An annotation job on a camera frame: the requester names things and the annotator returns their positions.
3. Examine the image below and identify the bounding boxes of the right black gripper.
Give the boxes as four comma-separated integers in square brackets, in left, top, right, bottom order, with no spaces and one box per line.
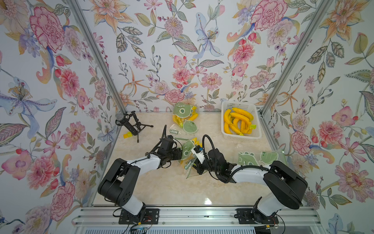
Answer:
[188,157,221,175]

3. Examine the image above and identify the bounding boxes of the zip-top bag bananas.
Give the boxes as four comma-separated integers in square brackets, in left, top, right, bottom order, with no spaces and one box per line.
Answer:
[178,137,201,178]
[169,102,199,140]
[233,150,289,176]

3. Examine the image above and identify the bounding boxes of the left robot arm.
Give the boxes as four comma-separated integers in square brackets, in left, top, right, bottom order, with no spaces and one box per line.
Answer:
[97,126,183,222]

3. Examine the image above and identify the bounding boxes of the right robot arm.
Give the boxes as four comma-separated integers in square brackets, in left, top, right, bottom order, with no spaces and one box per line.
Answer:
[191,141,308,218]

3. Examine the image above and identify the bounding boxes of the black microphone tripod stand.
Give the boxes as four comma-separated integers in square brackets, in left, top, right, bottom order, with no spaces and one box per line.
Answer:
[115,111,154,143]

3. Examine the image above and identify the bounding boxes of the white plastic basket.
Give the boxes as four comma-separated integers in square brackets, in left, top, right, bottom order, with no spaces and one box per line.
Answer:
[221,101,262,141]

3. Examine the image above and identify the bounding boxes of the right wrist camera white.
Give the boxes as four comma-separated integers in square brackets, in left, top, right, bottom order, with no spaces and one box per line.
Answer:
[191,145,205,164]

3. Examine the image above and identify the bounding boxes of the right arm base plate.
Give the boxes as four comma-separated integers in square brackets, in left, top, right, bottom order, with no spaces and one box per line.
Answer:
[234,200,279,225]

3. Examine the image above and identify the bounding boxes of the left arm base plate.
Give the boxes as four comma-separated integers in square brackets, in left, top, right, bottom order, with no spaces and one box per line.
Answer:
[118,206,160,225]

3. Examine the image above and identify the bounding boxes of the left corner aluminium post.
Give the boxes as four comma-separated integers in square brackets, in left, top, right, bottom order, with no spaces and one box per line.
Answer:
[67,0,126,113]

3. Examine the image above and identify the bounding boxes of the corner aluminium post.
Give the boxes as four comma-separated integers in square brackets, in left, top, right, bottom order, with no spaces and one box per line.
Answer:
[67,0,126,113]
[261,1,331,119]

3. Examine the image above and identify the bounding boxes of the aluminium front rail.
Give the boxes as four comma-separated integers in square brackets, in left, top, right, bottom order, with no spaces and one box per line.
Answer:
[72,205,325,234]

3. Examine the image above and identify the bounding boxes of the right corner aluminium post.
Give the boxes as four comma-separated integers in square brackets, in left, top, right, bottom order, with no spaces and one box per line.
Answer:
[261,1,331,119]

